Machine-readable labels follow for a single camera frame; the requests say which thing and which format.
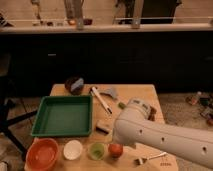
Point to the red apple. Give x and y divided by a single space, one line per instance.
115 150

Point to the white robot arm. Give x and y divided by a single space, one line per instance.
133 126

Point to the grey spatula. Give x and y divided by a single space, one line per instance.
110 92

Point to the green pepper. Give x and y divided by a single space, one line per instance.
121 105

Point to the dark bowl with sponge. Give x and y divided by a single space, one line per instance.
74 85

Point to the grey block sponge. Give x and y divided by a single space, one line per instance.
104 127

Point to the dark grape bunch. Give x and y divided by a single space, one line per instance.
152 114

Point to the green plastic tray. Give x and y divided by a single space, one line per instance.
63 116

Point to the green small cup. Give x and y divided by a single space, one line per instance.
96 151

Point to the white small bowl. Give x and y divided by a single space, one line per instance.
72 150

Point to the silver fork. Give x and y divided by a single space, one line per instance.
141 160

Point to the orange bowl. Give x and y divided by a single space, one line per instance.
42 155

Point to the black office chair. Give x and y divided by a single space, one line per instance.
5 106

